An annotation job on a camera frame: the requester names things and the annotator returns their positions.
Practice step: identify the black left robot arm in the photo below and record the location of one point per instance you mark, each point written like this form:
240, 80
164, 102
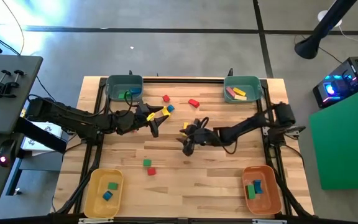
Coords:
73, 118

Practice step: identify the yellow arch block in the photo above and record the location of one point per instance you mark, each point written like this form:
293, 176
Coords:
165, 111

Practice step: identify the black stand pole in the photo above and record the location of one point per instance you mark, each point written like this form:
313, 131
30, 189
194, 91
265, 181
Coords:
319, 31

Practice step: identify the natural wood long block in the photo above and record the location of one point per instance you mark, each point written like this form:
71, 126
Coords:
240, 97

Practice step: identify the green board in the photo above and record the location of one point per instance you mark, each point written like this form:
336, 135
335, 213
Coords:
346, 149

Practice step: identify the black computer mouse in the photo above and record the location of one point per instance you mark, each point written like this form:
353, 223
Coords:
6, 152

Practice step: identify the yellow long block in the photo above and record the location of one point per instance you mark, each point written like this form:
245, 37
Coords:
185, 125
239, 91

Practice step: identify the black computer with lights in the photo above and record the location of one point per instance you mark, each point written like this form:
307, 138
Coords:
346, 81

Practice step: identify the orange plastic bin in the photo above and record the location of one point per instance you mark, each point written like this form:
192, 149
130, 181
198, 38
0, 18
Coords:
267, 199

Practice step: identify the pink long block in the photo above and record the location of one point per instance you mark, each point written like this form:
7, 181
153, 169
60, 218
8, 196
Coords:
230, 91

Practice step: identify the small red cube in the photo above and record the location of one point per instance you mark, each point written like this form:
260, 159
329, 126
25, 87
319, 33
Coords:
166, 98
151, 171

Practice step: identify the small black table clamp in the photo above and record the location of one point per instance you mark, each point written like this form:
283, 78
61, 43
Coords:
230, 72
130, 72

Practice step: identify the teal plastic bin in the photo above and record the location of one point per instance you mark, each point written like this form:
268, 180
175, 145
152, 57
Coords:
252, 87

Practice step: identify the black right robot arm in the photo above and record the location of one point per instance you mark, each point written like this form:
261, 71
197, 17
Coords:
244, 126

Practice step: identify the blue rectangular block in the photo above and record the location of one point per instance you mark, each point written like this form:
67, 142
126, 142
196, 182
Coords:
136, 91

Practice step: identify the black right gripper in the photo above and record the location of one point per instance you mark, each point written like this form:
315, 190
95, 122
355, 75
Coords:
205, 137

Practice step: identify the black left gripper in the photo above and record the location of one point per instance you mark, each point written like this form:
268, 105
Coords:
130, 121

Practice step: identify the small green cube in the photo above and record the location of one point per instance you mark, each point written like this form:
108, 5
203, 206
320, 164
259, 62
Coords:
147, 162
112, 185

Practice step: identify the small blue cube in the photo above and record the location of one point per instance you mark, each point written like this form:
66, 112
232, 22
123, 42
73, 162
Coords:
107, 195

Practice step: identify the blue arch block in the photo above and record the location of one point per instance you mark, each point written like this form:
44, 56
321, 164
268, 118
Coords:
257, 186

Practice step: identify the green rectangular block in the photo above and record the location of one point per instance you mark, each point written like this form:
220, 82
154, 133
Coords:
251, 191
122, 95

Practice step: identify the grey-blue plastic bin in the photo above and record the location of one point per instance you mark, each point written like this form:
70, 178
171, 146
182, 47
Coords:
117, 84

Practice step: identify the white paper booklets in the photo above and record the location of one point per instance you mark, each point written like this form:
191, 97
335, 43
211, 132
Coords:
42, 146

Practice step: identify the white round disc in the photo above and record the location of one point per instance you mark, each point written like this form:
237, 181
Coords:
322, 14

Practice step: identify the silver metal bracket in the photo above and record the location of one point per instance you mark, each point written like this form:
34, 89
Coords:
95, 221
269, 221

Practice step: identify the yellow plastic bin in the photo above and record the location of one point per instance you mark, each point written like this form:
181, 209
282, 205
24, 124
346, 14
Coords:
99, 205

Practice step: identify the blue half-round block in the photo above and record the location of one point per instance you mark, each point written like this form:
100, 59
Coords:
171, 108

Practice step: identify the black metal table frame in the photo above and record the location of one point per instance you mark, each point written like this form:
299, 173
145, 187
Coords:
182, 81

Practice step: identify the yellow tape tag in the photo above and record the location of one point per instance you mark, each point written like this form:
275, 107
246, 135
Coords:
150, 116

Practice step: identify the grey desk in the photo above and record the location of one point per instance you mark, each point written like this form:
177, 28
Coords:
8, 93

